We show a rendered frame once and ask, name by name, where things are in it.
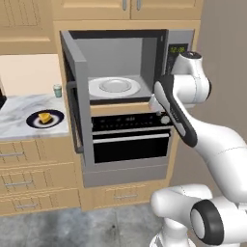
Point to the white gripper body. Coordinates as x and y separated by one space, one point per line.
154 103

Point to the yellow cheese wedge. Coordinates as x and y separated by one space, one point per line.
44 117

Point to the silver oven knob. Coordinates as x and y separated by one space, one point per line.
165 120

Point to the grey microwave door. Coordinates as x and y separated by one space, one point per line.
82 106

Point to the dark blue plate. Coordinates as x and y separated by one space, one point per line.
56 119

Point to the white plate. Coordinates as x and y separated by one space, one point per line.
114 87

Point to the light wood cupboard door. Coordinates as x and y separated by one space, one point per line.
167 8
93 8
24 21

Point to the grey microwave oven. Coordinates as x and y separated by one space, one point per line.
128 61

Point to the black and silver oven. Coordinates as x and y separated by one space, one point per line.
128 151

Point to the teal cup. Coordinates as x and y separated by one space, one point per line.
57 91

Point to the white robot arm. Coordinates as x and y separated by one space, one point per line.
222 154

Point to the light wood drawer front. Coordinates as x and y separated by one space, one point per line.
106 196
54 201
41 151
48 180

